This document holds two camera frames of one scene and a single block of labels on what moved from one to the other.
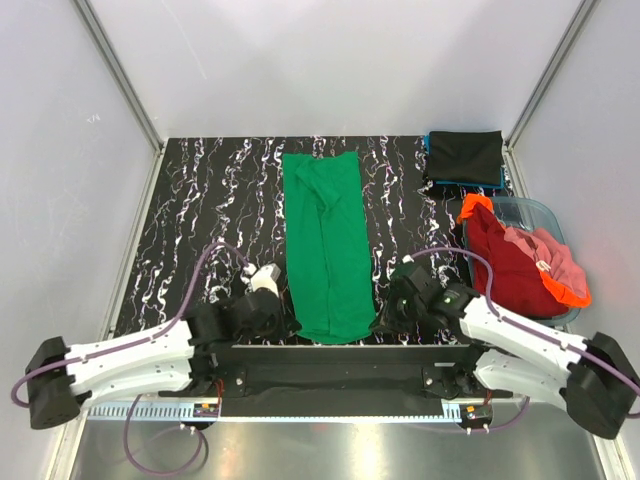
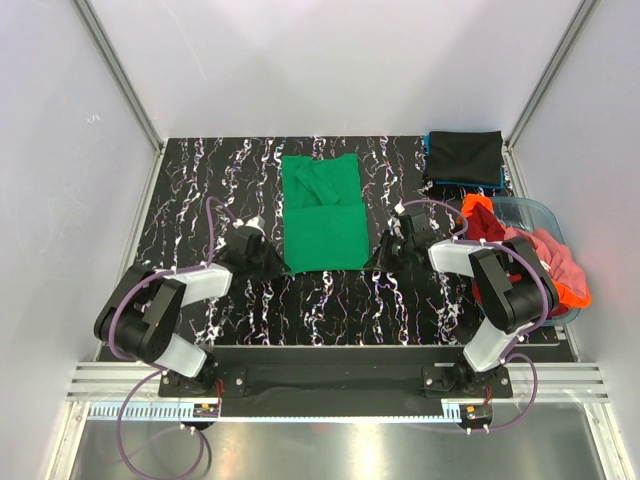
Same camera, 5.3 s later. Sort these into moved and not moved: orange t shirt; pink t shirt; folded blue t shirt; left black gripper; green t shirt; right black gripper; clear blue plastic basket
Moved: left black gripper; green t shirt; right black gripper
Not moved: pink t shirt; orange t shirt; folded blue t shirt; clear blue plastic basket
